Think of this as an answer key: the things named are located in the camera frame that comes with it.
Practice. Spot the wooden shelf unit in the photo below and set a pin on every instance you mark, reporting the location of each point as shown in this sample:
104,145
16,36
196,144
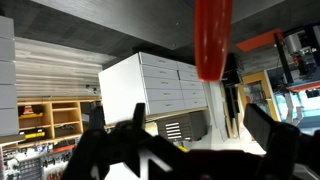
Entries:
50,120

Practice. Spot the yellow framed door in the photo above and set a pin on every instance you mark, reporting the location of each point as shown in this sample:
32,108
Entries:
256,88

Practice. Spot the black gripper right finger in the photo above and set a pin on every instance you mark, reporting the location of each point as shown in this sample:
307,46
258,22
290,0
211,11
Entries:
285,145

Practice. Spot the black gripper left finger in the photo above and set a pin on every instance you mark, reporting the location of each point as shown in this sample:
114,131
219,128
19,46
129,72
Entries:
97,150

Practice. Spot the orange white Sharpie marker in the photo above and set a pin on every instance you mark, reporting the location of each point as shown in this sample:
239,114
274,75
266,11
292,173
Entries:
211,37

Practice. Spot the white drawer cabinet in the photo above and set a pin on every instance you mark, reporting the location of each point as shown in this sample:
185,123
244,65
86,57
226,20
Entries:
162,84
8,95

